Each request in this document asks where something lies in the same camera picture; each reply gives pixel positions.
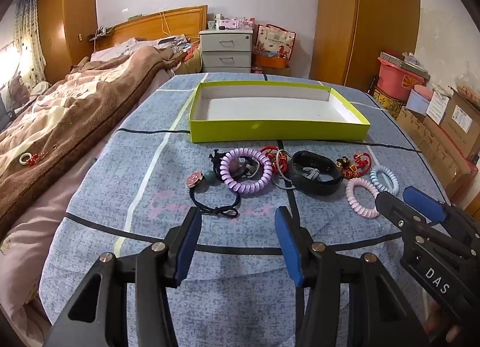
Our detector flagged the pink plastic basket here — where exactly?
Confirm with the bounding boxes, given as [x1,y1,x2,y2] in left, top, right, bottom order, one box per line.
[377,56,422,102]

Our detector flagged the yellow-brown mattress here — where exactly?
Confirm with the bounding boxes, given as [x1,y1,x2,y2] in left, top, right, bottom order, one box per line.
[167,56,203,77]

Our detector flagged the yellow patterned tin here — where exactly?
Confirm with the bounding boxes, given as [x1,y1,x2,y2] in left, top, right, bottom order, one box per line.
[373,86,407,113]

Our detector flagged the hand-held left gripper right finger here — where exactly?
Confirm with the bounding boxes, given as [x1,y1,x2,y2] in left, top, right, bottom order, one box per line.
[274,206,432,347]

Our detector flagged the black hair tie pink charm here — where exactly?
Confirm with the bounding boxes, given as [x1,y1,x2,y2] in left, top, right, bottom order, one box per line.
[185,169,241,219]

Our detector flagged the pink spiral hair tie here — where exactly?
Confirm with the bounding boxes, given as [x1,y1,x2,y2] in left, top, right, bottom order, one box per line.
[346,177,380,219]

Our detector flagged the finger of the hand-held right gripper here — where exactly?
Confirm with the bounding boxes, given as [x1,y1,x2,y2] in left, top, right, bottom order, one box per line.
[375,191,437,239]
[403,186,456,224]

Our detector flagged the wide wooden wardrobe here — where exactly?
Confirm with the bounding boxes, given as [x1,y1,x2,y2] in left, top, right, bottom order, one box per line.
[313,0,421,94]

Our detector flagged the white labelled box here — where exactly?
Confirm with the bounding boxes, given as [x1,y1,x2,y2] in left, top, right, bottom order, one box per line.
[425,90,456,125]

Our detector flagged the white drawer nightstand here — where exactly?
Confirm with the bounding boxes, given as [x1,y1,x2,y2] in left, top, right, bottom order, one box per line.
[199,29,254,74]

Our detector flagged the yellow-green cardboard box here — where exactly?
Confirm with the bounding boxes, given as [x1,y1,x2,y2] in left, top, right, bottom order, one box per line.
[188,82,371,144]

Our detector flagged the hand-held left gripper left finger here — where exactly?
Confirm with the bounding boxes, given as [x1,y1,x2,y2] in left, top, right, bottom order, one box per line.
[45,206,203,347]

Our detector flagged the pink bed sheet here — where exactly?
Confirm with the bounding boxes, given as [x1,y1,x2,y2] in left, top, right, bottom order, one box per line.
[0,182,99,333]

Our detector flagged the brown plush toy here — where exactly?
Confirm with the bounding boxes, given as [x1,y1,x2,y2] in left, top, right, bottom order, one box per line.
[7,76,31,104]

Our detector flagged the white thin cord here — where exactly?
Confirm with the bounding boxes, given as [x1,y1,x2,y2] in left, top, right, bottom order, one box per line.
[272,172,298,192]

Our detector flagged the orange box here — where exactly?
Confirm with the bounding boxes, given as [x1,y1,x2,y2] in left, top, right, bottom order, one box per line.
[255,54,290,69]

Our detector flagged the purple spiral hair tie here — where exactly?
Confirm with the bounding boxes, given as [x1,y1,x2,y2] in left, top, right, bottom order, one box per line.
[219,147,274,198]

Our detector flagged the wooden headboard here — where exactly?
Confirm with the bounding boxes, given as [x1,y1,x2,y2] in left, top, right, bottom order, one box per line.
[94,5,209,51]

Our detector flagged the brown blanket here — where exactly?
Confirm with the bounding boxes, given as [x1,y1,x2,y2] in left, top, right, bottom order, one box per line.
[0,47,188,222]

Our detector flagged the black wristband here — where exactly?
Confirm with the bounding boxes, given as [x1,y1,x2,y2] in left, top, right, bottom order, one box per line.
[292,150,344,195]

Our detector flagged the pale box pink lid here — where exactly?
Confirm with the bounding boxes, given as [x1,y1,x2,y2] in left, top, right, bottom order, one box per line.
[406,85,436,115]

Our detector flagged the red patterned gift bag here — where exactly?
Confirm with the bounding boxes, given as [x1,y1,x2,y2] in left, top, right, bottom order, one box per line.
[256,24,297,60]

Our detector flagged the narrow wooden wardrobe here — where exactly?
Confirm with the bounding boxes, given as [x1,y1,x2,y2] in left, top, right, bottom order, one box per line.
[37,0,99,81]

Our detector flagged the red cord bracelet gold beads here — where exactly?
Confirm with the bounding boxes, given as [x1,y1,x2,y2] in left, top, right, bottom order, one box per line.
[259,145,291,175]

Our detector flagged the dotted curtain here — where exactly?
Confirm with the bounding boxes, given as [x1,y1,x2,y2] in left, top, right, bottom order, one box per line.
[13,0,47,85]

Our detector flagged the blue patterned tablecloth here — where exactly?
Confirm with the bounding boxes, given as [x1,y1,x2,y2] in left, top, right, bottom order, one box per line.
[39,72,456,347]

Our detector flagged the pink packages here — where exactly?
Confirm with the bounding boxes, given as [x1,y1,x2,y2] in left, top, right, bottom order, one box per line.
[217,17,256,30]

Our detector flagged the large open cardboard box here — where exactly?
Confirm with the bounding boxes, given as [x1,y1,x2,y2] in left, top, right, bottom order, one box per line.
[395,107,475,201]

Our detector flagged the red knot ornament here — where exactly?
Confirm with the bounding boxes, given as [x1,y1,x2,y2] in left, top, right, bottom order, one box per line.
[335,152,373,179]

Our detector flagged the brown labelled cardboard box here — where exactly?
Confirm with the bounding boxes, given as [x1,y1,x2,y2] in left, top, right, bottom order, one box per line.
[439,88,480,158]

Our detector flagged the striped box lid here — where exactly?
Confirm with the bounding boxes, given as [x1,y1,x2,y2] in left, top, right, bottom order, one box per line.
[380,51,431,81]

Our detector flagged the blue spiral hair tie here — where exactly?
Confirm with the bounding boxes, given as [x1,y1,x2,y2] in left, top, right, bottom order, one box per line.
[369,167,400,195]

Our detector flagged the person's right hand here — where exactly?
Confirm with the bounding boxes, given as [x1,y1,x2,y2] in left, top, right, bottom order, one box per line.
[424,300,464,345]

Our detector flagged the black hair accessory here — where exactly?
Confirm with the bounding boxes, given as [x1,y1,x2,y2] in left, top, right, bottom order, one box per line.
[209,148,259,180]

